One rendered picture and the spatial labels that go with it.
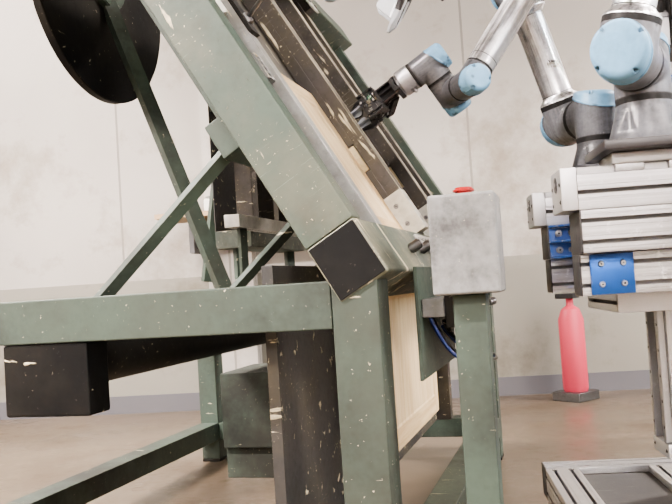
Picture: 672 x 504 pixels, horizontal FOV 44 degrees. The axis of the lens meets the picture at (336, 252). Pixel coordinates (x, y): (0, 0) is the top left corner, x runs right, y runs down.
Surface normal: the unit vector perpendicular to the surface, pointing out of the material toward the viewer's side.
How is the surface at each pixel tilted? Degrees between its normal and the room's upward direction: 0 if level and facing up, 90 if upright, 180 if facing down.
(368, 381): 90
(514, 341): 90
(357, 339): 90
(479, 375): 90
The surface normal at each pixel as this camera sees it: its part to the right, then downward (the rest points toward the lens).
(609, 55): -0.55, 0.13
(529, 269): -0.12, -0.04
